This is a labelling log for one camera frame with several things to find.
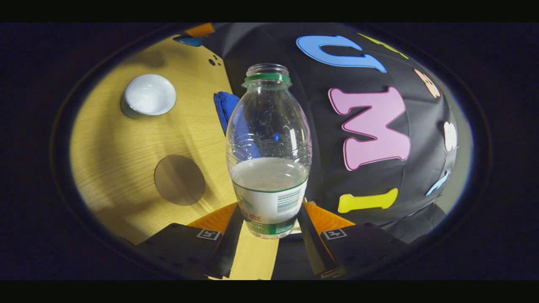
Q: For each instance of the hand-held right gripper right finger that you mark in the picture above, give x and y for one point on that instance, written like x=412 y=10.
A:
x=313 y=248

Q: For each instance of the white teacup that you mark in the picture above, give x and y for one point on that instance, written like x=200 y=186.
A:
x=149 y=94

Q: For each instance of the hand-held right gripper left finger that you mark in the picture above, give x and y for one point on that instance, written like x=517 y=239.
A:
x=227 y=252

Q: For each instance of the clear plastic water bottle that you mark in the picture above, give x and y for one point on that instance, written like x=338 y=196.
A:
x=269 y=198

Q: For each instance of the round brown coaster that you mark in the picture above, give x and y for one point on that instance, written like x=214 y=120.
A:
x=180 y=180

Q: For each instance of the black backdrop cloth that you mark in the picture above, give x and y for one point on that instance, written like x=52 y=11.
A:
x=425 y=122

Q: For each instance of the blue folded towel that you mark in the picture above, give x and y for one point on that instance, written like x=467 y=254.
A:
x=224 y=105

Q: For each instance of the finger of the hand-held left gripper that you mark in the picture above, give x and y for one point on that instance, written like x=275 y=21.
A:
x=201 y=30

